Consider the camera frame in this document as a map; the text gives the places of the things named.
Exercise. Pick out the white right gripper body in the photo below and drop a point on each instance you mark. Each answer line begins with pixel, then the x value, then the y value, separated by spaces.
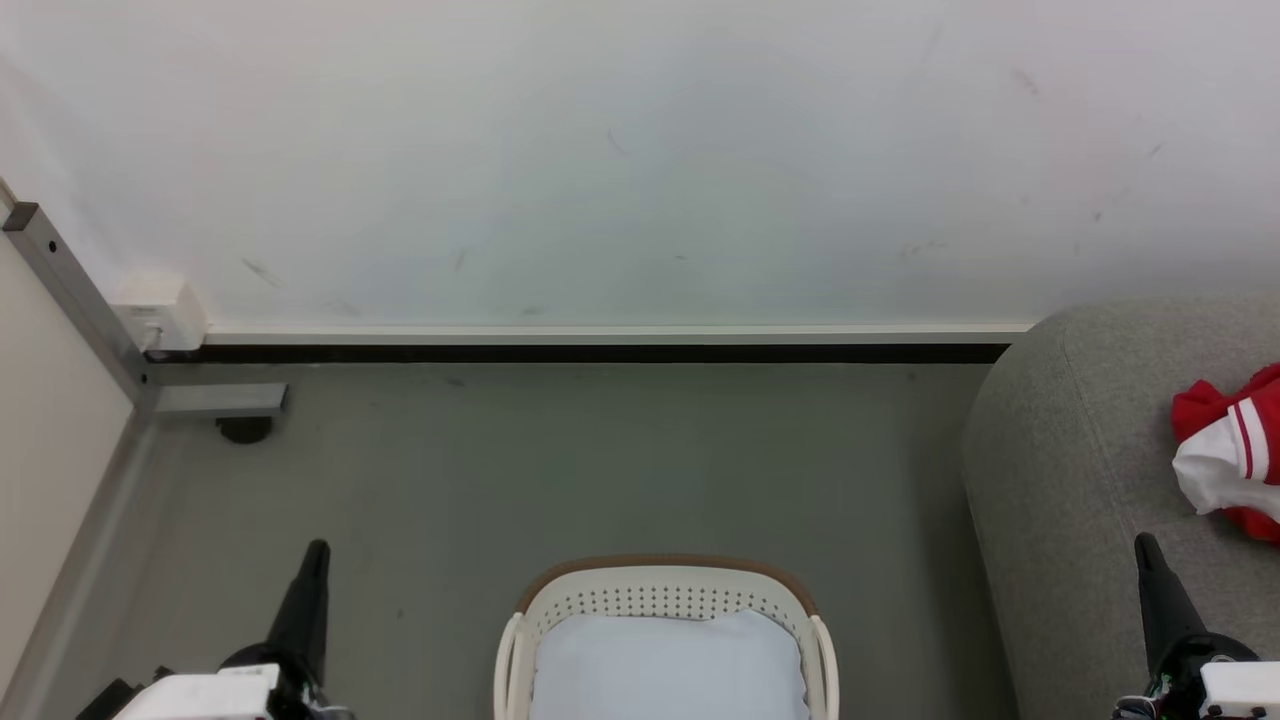
pixel 1235 690

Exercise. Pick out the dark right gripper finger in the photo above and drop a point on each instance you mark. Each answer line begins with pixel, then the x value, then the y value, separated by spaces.
pixel 1165 610

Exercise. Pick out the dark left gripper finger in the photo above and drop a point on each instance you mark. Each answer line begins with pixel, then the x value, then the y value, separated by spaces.
pixel 303 605

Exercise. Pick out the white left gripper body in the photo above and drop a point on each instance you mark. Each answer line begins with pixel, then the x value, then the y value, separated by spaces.
pixel 215 695

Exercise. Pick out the red and white garment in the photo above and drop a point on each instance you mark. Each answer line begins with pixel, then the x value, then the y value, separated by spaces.
pixel 1230 450

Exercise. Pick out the white perforated laundry basket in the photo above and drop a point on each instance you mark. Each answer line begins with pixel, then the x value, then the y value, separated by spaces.
pixel 660 590

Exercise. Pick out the grey fabric sofa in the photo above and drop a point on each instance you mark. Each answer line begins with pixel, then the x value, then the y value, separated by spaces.
pixel 1080 480

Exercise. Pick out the black round caster foot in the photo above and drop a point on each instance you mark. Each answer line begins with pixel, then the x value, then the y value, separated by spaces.
pixel 245 431

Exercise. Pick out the beige partition panel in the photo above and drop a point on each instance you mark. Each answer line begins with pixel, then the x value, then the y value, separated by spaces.
pixel 45 420

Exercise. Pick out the pale blue cloth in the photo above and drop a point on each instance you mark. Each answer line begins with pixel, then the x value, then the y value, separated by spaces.
pixel 670 665

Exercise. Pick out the white and black baseboard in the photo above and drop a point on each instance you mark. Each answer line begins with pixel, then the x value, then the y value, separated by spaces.
pixel 600 345

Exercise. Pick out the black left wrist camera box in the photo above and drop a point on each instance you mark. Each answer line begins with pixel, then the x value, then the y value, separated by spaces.
pixel 105 702

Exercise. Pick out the white wall socket box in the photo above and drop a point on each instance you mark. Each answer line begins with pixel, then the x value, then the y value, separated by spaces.
pixel 165 312

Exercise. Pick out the grey metal frame post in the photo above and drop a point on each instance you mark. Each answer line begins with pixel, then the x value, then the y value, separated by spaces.
pixel 75 295

